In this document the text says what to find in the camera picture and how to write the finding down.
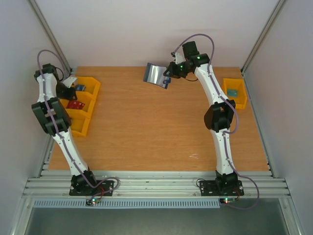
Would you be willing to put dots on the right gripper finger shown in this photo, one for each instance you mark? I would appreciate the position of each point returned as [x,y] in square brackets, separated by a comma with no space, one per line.
[167,79]
[168,72]

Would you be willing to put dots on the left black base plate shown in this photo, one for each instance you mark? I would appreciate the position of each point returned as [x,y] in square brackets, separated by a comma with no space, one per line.
[103,189]

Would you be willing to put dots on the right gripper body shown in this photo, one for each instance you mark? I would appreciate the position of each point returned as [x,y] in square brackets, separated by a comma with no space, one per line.
[171,70]

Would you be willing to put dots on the right controller board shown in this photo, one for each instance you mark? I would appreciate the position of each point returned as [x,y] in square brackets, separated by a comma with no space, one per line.
[227,200]

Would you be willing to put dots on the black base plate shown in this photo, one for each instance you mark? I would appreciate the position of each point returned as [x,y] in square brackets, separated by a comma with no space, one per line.
[211,188]
[103,189]

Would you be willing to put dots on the blue card holder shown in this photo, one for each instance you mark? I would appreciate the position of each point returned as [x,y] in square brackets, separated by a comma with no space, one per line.
[154,75]

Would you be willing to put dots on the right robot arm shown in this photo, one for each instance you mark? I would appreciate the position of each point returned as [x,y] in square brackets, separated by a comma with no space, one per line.
[217,119]

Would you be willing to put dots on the blue card in bin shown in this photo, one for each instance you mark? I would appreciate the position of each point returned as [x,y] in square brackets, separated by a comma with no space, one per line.
[80,87]

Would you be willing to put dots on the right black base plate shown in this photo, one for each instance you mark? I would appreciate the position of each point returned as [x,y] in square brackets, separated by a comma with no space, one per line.
[211,188]

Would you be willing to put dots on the yellow bin near left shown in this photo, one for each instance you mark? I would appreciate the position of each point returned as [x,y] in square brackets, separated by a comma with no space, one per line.
[79,124]

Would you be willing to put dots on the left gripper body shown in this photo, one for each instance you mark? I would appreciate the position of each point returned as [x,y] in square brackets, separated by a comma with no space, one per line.
[63,93]

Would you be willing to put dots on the yellow bin right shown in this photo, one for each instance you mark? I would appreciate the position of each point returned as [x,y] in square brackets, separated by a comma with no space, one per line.
[238,84]

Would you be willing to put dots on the grey slotted cable duct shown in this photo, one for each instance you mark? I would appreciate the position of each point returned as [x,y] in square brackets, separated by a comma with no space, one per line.
[128,203]

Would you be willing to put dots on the yellow bin middle left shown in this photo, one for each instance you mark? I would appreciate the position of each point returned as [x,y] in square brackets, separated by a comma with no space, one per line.
[82,97]

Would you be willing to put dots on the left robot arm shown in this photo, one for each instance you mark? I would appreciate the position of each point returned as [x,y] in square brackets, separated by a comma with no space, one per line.
[55,121]

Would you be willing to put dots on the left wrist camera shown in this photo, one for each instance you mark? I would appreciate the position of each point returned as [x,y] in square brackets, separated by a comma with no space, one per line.
[70,81]

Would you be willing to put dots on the red card in bin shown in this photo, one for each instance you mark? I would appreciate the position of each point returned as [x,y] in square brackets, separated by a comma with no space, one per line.
[74,104]

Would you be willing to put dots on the teal card in bin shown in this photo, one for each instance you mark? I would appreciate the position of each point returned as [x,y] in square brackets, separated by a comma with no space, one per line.
[232,93]

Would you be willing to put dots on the controller board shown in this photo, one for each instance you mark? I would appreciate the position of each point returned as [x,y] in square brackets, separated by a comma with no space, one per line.
[227,200]
[92,202]

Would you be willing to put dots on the left controller board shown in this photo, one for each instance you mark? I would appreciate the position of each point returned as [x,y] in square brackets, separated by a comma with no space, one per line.
[92,202]

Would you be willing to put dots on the yellow bin far left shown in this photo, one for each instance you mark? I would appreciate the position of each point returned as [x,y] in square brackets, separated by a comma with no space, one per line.
[92,85]

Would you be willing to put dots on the yellow bin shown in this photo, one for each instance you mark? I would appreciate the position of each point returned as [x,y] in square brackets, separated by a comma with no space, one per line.
[82,97]
[79,124]
[92,85]
[238,84]

